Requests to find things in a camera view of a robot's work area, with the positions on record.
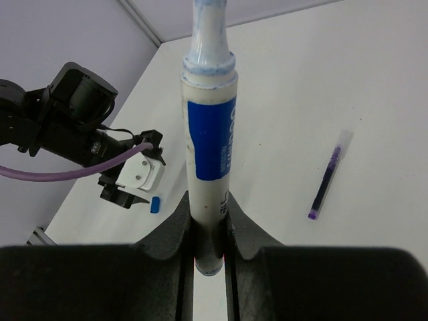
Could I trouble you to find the left aluminium frame post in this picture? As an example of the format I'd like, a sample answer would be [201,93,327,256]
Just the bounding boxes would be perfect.
[116,0,163,48]

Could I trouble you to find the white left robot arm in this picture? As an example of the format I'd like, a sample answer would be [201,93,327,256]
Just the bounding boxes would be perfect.
[1,62,163,209]

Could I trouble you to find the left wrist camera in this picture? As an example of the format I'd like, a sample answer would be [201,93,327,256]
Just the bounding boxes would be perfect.
[116,130,166,193]

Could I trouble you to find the white marker pen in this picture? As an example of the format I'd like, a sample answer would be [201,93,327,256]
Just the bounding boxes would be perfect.
[181,1,238,276]

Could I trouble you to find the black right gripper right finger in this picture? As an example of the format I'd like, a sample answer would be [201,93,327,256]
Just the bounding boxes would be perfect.
[224,196,427,320]

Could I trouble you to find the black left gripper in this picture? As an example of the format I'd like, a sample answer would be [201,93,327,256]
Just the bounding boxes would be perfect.
[98,174,150,209]

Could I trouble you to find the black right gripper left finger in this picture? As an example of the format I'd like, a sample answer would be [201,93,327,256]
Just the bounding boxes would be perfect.
[1,195,194,320]

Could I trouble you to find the small dark blue cap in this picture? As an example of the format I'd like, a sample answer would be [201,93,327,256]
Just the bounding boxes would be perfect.
[150,196,161,213]

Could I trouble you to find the clear pen cap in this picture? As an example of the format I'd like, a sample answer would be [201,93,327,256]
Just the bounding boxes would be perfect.
[335,130,353,158]

